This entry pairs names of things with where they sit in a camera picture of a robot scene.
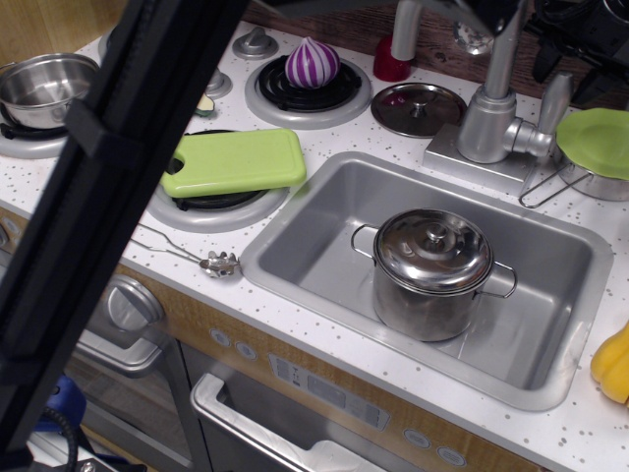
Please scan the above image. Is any blue clamp with black cable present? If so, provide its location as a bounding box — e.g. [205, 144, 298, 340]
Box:
[35, 375, 86, 471]

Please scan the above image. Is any purple striped toy onion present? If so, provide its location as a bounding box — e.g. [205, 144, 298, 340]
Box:
[284, 36, 341, 89]

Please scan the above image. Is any yellow toy pepper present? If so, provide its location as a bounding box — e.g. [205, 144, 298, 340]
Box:
[590, 324, 628, 406]

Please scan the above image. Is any green plastic plate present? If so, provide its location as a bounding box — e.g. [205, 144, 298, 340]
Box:
[556, 108, 628, 180]

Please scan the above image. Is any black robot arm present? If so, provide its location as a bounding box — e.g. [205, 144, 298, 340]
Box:
[1, 1, 628, 471]

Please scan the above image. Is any steel saucepan with wire handle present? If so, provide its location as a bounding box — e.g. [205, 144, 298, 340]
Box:
[518, 154, 628, 209]

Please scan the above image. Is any front stove burner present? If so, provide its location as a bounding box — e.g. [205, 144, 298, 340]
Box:
[146, 128, 290, 234]

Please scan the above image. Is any back right stove burner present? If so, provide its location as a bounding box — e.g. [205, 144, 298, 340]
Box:
[245, 56, 372, 131]

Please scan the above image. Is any grey oven dial knob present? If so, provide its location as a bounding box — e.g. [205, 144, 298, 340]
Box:
[105, 274, 164, 332]

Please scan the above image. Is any grey stove knob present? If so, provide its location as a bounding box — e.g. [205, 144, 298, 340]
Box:
[232, 27, 279, 60]
[204, 69, 233, 99]

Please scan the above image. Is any steel pot with handles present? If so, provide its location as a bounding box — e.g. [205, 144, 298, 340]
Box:
[351, 223, 518, 343]

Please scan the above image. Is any loose steel pot lid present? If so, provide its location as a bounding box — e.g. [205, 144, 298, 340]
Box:
[371, 83, 467, 139]

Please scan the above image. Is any green plastic cutting board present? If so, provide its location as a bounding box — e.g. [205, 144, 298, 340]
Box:
[160, 129, 307, 198]

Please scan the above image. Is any silver faucet lever handle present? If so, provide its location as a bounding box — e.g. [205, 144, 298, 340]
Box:
[537, 71, 574, 135]

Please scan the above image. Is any grey stove knob middle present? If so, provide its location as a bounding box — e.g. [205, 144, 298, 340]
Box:
[204, 69, 233, 99]

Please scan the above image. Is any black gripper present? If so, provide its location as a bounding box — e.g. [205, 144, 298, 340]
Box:
[525, 1, 628, 105]

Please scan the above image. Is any silver oven door handle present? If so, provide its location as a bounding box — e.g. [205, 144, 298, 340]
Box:
[77, 329, 171, 379]

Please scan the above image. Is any metal wire pasta spoon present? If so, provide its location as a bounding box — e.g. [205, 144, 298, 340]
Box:
[132, 223, 241, 280]

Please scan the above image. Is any red toy cup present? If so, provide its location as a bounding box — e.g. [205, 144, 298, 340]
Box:
[372, 35, 412, 83]

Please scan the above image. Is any grey stove knob top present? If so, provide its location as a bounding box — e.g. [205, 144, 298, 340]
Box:
[232, 27, 279, 60]

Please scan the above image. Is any silver dishwasher door handle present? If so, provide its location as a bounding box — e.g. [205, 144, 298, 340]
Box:
[190, 374, 381, 471]

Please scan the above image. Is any clear crystal knob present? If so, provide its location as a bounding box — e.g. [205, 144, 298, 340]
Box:
[452, 22, 493, 56]

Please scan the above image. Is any toy eggplant slice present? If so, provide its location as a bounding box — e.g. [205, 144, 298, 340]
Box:
[195, 94, 215, 117]

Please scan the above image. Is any grey toy sink basin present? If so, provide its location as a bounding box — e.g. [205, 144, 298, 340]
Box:
[242, 151, 614, 411]

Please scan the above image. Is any silver toy faucet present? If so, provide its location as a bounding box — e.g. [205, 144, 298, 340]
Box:
[391, 1, 555, 196]

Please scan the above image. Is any far left stove burner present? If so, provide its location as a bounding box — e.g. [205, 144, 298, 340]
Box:
[1, 106, 67, 159]

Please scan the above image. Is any stove burner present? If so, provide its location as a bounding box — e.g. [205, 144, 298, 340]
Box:
[245, 56, 372, 131]
[146, 128, 290, 234]
[1, 106, 67, 159]

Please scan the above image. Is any steel bowl on left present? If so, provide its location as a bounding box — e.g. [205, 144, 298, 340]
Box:
[1, 53, 99, 129]

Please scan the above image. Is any steel pot lid on pot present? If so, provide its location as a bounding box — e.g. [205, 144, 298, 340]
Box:
[372, 208, 494, 295]

